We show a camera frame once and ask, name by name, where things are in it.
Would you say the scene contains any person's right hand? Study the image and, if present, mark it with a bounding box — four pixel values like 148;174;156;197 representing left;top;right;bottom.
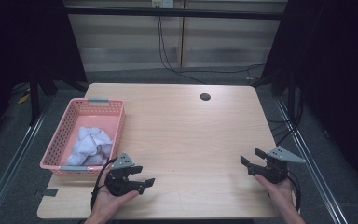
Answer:
254;174;296;212

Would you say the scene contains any white wall outlet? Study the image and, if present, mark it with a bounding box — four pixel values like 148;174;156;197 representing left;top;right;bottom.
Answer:
151;0;175;9

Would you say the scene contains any hand-held gripper cable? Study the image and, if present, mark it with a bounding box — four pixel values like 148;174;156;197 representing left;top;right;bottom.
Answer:
90;157;119;211
287;171;302;213

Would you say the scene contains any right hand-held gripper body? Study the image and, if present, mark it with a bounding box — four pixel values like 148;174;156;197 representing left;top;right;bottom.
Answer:
247;146;307;185

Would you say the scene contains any white printed cloth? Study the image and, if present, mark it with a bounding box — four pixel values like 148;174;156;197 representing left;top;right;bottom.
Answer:
65;126;114;166

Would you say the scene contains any right hand-held gripper cable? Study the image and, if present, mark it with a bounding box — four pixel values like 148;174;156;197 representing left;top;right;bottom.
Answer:
287;171;302;213

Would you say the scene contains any metal floor rail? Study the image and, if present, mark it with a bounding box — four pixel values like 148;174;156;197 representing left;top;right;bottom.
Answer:
0;92;57;224
273;96;349;224

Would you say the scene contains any black curtain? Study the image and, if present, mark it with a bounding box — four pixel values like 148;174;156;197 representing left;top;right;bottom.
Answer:
251;0;358;197
0;0;88;147

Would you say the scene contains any black horizontal bar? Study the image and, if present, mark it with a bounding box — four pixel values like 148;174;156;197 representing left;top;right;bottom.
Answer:
64;7;288;21

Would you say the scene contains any black stand leg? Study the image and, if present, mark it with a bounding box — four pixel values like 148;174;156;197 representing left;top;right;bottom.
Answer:
29;71;41;127

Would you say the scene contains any left hand-held gripper cable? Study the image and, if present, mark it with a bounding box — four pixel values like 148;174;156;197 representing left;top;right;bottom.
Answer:
90;157;119;211

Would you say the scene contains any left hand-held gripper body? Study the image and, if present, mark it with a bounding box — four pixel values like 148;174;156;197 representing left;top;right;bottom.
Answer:
104;151;145;197

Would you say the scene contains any grey tape piece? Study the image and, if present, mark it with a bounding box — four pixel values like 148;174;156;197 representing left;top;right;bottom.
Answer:
41;188;59;198

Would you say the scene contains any person's left hand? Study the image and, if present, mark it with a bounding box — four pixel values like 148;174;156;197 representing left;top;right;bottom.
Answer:
89;181;140;218

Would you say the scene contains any black floor cable bundle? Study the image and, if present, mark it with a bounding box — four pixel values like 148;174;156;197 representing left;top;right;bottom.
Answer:
267;92;304;147

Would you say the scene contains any black wall cable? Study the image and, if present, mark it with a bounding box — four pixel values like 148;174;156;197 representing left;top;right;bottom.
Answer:
157;15;207;85
159;15;266;75

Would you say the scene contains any yellow floor item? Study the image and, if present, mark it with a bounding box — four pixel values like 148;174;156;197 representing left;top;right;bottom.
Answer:
17;92;32;105

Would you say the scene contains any pink plastic basket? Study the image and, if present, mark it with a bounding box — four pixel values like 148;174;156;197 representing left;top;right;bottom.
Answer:
39;97;126;177

